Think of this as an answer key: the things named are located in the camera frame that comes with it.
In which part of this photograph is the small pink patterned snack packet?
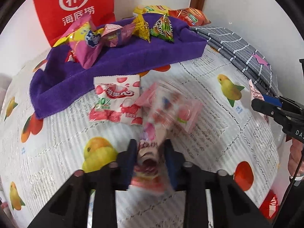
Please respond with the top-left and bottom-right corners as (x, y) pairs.
(248, 78), (270, 123)

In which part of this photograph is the green triangular snack packet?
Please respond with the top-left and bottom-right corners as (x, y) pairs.
(150, 14), (174, 44)

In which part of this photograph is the person's right hand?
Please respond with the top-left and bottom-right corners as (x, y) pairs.
(288, 138), (302, 177)

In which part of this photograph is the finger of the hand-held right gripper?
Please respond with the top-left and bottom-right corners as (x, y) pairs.
(251, 98), (284, 121)
(262, 94), (283, 107)

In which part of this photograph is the small yellow snack packet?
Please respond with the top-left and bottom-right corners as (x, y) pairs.
(132, 14), (151, 44)

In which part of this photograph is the red paper bag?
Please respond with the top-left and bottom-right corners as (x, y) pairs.
(32, 0), (117, 48)

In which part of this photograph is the magenta and yellow snack packet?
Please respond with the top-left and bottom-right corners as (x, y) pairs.
(52, 13), (105, 69)

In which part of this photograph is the pink peach snack packet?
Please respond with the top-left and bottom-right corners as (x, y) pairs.
(129, 82), (203, 194)

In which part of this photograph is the purple towel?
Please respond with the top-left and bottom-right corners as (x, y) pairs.
(30, 13), (208, 119)

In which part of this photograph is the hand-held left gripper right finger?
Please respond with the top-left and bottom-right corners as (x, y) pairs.
(165, 139), (272, 228)

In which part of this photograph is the grey checked cloth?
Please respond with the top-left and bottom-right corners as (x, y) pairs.
(189, 25), (278, 95)

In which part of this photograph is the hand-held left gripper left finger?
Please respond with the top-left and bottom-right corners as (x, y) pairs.
(27, 139), (138, 228)

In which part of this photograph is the white strawberry snack packet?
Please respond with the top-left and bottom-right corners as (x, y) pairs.
(88, 74), (143, 125)

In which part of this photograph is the purple pink snack packet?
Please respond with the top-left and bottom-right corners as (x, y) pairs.
(102, 24), (135, 48)

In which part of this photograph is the large orange snack packet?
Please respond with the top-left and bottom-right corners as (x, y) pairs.
(169, 8), (211, 26)

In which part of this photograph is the large yellow snack packet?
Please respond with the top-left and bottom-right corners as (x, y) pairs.
(132, 4), (173, 17)

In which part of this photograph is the black cable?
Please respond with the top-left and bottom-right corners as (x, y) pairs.
(286, 147), (304, 195)

